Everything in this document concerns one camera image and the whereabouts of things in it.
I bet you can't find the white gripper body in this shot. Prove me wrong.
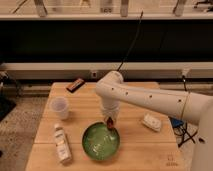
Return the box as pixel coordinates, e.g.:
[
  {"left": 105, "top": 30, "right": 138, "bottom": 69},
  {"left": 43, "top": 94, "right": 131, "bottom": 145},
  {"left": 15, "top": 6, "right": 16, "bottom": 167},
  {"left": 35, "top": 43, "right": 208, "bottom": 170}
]
[{"left": 101, "top": 100, "right": 120, "bottom": 122}]

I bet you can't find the red pepper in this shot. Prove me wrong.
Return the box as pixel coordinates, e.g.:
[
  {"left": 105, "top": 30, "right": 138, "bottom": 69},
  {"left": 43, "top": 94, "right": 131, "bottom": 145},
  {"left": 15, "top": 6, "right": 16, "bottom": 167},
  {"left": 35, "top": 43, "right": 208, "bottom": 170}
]
[{"left": 106, "top": 117, "right": 114, "bottom": 129}]

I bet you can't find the green ceramic bowl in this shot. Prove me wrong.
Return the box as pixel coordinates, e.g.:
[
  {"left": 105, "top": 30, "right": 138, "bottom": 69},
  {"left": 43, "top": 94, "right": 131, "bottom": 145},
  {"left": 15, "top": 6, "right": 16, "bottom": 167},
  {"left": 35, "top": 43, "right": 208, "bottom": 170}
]
[{"left": 82, "top": 122, "right": 120, "bottom": 161}]

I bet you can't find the white wrapped packet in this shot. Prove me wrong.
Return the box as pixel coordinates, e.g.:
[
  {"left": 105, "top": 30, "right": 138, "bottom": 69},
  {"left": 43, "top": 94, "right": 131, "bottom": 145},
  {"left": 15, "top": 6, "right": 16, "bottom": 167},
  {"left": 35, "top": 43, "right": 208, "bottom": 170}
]
[{"left": 142, "top": 114, "right": 162, "bottom": 132}]

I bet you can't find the black cable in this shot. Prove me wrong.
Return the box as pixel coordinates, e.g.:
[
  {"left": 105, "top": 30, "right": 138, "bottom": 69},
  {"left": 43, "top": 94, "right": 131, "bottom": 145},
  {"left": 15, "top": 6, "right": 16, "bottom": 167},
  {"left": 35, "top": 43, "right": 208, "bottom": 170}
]
[{"left": 116, "top": 10, "right": 145, "bottom": 72}]

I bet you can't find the brown chocolate bar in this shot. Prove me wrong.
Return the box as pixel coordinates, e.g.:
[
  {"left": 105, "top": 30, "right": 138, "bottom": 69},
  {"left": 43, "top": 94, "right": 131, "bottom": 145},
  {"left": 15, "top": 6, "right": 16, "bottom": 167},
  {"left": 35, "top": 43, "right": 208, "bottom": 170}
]
[{"left": 66, "top": 78, "right": 85, "bottom": 93}]

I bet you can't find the white lotion bottle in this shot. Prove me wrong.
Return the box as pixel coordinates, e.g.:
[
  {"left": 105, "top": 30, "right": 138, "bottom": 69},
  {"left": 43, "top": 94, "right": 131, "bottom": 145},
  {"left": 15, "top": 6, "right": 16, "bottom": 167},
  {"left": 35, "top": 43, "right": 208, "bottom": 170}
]
[{"left": 54, "top": 124, "right": 72, "bottom": 164}]

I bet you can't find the clear plastic cup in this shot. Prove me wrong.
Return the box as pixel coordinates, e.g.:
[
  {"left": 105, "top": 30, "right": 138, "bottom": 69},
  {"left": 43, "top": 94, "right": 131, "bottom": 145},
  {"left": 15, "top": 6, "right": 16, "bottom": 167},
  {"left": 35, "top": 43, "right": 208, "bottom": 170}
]
[{"left": 49, "top": 97, "right": 69, "bottom": 120}]

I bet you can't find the white wall outlet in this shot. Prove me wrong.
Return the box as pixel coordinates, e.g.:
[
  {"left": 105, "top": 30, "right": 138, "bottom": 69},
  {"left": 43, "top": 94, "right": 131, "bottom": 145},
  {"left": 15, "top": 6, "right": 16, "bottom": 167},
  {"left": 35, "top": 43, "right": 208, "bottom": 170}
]
[{"left": 91, "top": 71, "right": 97, "bottom": 78}]

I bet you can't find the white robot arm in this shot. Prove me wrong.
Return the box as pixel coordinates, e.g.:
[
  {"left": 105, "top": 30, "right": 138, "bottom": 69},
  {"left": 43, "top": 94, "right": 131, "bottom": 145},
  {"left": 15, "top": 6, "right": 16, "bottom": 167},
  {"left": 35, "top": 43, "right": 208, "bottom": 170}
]
[{"left": 95, "top": 71, "right": 213, "bottom": 171}]

